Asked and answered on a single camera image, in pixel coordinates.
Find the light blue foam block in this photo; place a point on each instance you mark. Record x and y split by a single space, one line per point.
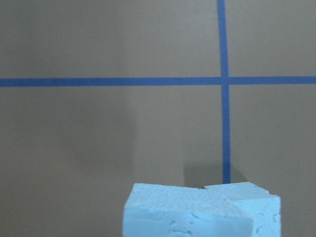
169 211
258 203

